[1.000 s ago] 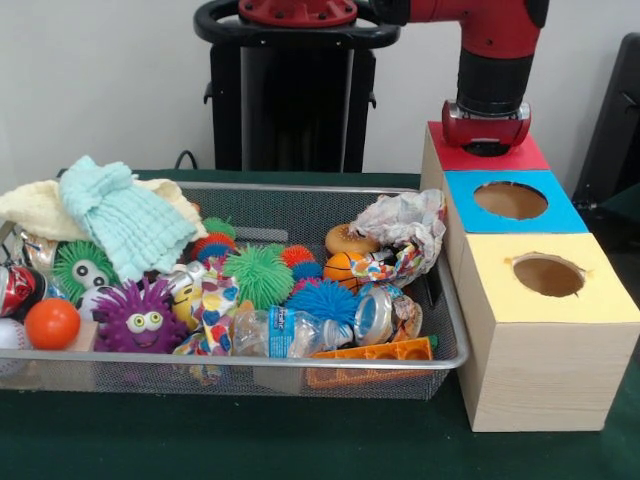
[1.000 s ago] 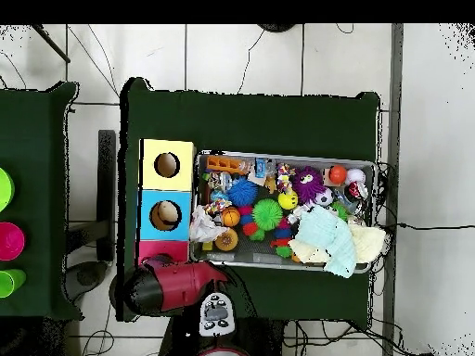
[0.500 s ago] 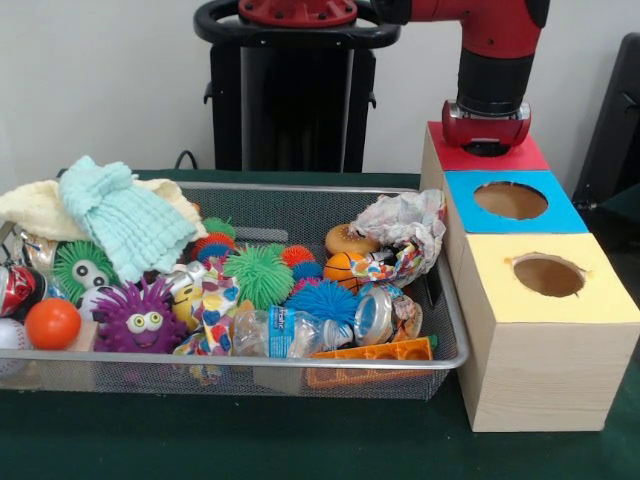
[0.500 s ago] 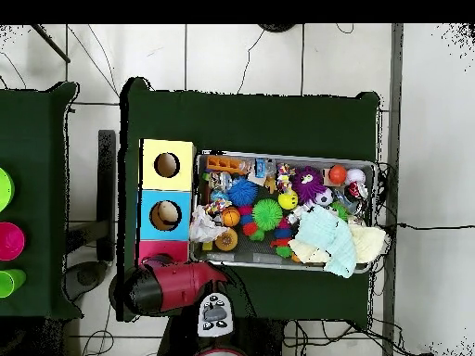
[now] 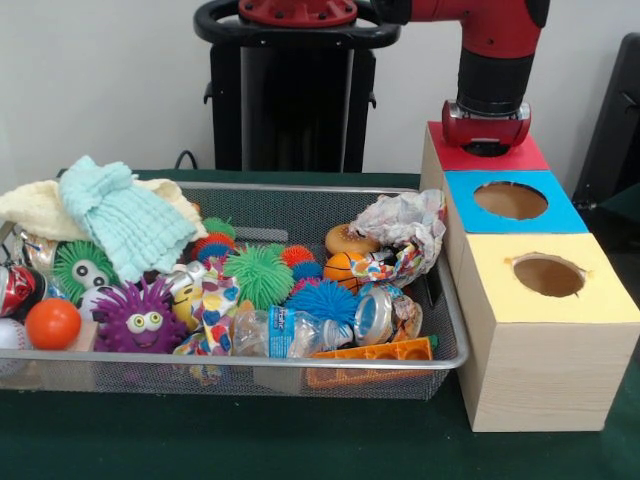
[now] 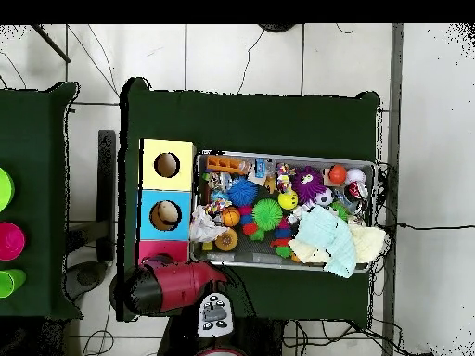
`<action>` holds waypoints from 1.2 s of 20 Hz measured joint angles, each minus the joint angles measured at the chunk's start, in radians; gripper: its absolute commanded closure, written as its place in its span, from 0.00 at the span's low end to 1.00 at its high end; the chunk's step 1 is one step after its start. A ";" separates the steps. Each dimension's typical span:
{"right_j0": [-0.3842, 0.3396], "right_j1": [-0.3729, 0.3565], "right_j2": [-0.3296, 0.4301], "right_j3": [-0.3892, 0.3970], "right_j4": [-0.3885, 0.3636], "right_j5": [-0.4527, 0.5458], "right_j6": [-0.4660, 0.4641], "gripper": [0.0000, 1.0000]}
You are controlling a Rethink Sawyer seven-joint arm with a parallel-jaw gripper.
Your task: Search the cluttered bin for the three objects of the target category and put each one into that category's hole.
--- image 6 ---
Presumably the yellow smiley ball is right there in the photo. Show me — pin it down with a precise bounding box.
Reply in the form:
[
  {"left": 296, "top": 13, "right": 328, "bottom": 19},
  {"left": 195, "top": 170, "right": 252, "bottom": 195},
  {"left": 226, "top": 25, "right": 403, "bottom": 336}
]
[{"left": 277, "top": 188, "right": 300, "bottom": 210}]

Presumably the cream waffle cloth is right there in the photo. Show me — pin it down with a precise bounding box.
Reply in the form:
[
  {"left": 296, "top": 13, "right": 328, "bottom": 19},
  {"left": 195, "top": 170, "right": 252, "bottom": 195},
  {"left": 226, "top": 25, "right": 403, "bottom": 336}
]
[{"left": 288, "top": 222, "right": 389, "bottom": 266}]

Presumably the yellow-green plastic cup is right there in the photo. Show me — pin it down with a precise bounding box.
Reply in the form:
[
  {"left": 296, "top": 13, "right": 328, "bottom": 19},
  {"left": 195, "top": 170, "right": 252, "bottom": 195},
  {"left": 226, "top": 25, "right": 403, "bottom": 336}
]
[{"left": 0, "top": 166, "right": 16, "bottom": 213}]

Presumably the tan orange ball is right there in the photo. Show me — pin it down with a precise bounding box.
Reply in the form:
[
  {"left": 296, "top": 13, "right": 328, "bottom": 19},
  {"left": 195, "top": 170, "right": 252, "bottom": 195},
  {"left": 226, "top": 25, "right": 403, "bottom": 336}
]
[{"left": 214, "top": 227, "right": 239, "bottom": 252}]

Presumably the shallow clear mesh bin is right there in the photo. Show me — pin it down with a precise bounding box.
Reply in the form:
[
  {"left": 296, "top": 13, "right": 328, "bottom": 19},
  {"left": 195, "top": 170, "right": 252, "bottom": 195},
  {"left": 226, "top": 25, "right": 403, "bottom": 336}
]
[{"left": 189, "top": 150, "right": 376, "bottom": 274}]

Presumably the purple spiky ball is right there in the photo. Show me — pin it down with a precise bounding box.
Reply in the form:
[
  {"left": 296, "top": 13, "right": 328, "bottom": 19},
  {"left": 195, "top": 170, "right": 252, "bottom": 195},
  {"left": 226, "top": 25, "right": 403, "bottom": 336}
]
[{"left": 290, "top": 167, "right": 327, "bottom": 204}]

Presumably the side table with green cloth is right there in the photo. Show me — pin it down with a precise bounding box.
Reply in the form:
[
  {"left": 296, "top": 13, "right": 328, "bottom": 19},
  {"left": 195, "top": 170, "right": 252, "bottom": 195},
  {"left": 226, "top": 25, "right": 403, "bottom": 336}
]
[{"left": 0, "top": 81, "right": 82, "bottom": 320}]

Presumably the bright green plastic cup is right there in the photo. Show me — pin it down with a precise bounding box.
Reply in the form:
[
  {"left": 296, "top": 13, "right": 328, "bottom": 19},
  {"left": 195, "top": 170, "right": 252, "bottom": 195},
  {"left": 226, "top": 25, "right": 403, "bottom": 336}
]
[{"left": 0, "top": 268, "right": 28, "bottom": 299}]

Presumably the orange basketball toy ball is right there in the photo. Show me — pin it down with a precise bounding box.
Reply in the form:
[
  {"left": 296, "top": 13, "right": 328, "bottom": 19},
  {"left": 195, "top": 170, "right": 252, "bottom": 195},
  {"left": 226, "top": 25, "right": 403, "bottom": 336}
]
[{"left": 221, "top": 206, "right": 242, "bottom": 228}]

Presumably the dark green table cloth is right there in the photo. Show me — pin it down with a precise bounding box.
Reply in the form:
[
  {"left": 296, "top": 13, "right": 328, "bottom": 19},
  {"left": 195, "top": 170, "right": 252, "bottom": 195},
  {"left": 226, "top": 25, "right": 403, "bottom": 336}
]
[{"left": 118, "top": 77, "right": 383, "bottom": 324}]

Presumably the wooden box with three holes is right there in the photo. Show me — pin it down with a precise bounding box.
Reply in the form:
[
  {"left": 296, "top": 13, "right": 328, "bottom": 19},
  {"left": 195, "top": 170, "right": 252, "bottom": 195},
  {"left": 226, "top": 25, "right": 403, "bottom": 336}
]
[{"left": 135, "top": 138, "right": 198, "bottom": 267}]

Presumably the white baseball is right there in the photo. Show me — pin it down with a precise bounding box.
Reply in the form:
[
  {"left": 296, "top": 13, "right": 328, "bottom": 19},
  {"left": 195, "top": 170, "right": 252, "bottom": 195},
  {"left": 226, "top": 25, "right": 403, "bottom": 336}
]
[{"left": 346, "top": 167, "right": 366, "bottom": 186}]

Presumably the green spiky ball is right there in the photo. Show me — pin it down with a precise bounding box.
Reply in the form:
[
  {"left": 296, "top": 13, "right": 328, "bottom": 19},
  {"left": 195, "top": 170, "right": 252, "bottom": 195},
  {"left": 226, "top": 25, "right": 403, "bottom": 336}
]
[{"left": 251, "top": 199, "right": 284, "bottom": 233}]

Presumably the light blue knitted cloth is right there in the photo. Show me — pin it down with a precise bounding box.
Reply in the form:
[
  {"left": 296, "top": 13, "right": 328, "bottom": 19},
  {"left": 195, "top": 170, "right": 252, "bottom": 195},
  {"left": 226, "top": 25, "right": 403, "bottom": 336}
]
[{"left": 295, "top": 206, "right": 359, "bottom": 279}]

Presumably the long orange building block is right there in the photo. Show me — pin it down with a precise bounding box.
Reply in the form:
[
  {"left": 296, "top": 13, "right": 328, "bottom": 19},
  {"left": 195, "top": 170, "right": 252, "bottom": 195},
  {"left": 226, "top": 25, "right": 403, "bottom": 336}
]
[{"left": 206, "top": 154, "right": 250, "bottom": 175}]

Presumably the large blue spiky ball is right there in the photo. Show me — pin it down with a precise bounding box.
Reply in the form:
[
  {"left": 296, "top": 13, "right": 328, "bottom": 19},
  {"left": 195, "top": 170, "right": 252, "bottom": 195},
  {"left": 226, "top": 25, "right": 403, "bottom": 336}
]
[{"left": 226, "top": 177, "right": 259, "bottom": 208}]

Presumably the black round base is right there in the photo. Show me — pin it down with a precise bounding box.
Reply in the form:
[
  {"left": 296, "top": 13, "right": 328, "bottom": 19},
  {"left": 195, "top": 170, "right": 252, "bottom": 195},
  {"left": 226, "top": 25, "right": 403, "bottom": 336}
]
[{"left": 257, "top": 23, "right": 298, "bottom": 34}]

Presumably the pink plastic cup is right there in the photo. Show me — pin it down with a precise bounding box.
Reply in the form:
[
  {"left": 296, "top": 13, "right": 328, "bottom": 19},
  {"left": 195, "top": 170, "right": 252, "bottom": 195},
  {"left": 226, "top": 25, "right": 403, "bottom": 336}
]
[{"left": 0, "top": 222, "right": 27, "bottom": 262}]

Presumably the black panel on stand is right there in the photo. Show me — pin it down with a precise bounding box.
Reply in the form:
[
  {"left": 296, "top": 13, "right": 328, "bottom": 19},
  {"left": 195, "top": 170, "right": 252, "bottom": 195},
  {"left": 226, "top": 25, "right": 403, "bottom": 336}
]
[{"left": 65, "top": 129, "right": 119, "bottom": 294}]

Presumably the small soccer ball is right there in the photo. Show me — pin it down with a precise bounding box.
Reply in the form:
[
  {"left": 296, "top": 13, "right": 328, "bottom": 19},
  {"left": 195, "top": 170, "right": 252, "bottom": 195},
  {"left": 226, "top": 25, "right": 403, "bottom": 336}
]
[{"left": 314, "top": 187, "right": 335, "bottom": 209}]

